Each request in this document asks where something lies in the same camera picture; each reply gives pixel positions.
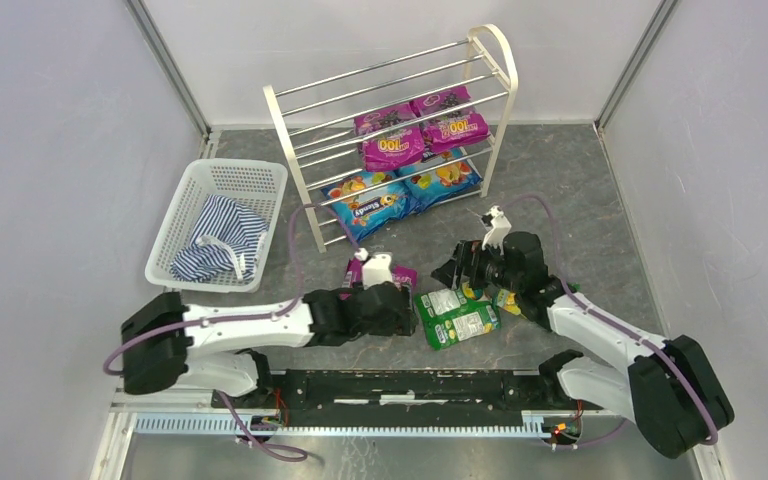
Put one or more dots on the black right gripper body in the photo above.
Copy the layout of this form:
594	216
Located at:
471	266

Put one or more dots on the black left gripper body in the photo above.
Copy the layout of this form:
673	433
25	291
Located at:
401	308

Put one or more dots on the blue Slendy candy bag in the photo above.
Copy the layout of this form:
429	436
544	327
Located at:
438	178
366	201

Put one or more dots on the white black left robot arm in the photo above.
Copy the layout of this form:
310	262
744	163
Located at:
168	343

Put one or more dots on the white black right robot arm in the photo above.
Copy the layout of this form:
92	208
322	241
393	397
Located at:
666	387

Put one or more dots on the green yellow Fox's candy bag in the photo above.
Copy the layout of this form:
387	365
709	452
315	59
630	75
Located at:
510	301

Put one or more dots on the cream metal shelf rack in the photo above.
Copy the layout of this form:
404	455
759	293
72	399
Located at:
314	121

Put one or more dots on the blue striped cloth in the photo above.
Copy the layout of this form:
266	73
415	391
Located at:
227	237

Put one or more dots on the white plastic basket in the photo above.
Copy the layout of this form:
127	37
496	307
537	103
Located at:
259	185

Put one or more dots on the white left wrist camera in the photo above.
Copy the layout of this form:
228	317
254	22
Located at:
375	267

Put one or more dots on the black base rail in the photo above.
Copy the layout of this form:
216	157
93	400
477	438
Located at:
406	398

